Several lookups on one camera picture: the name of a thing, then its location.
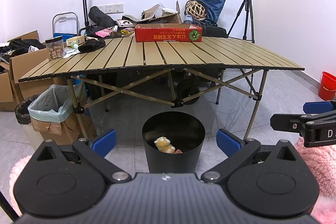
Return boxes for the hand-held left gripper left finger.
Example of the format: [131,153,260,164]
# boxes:
[30,129,132,184]

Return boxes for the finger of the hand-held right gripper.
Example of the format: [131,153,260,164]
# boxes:
[270,113,313,133]
[303,101,336,115]

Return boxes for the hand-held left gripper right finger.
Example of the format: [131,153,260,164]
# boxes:
[201,129,302,184]

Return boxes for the black trash bin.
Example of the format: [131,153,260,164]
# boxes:
[142,111,206,174]

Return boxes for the yellow plush toy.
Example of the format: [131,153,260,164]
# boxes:
[154,136,176,153]

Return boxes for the red cardboard box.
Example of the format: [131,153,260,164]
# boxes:
[135,23,204,43]

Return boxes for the person's right forearm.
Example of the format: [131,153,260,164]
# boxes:
[294,136,336,224]

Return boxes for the red bucket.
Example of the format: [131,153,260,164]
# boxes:
[318,71,336,101]

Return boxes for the cardboard box with blue print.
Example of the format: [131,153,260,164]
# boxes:
[30,98,98,147]

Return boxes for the black case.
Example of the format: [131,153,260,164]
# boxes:
[86,73,118,102]

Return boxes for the pale green bag liner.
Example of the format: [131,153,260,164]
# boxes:
[28,84,84,125]

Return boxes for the bin with black bag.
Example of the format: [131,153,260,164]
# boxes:
[14,95,40,151]

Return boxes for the person's pink fluffy clothing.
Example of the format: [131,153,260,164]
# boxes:
[9,156,33,216]

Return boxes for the tan folding table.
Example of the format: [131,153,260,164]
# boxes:
[18,36,305,140]

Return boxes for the white plastic wrapper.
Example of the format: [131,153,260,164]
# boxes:
[63,46,80,58]

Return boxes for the black gloves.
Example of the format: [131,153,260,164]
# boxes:
[78,39,106,53]

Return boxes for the plain cardboard box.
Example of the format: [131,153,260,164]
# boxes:
[7,30,79,104]

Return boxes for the clear snack jar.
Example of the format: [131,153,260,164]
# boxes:
[45,36,65,61]

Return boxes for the pale yellow box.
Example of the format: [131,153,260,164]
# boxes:
[66,35,88,46]

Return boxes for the cardboard box with clothes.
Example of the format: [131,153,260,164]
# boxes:
[0,67,17,111]

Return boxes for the white picture box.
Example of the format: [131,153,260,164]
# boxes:
[116,19,135,28]

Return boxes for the black bag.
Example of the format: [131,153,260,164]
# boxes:
[88,6,117,28]

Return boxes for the pile of dark clothes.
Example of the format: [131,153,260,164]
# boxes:
[0,39,46,75]

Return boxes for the wicker ball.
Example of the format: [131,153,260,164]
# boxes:
[185,0,207,21]

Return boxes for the brown open cardboard box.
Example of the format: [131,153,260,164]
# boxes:
[142,0,183,25]

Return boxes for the dark blue bag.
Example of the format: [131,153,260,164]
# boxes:
[196,0,227,28]

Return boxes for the white flat box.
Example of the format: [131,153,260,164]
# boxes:
[162,7,179,16]

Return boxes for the white wall socket panel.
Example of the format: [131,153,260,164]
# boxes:
[98,4,124,14]

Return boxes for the silver folding stool frame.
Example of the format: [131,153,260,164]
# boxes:
[52,12,79,35]

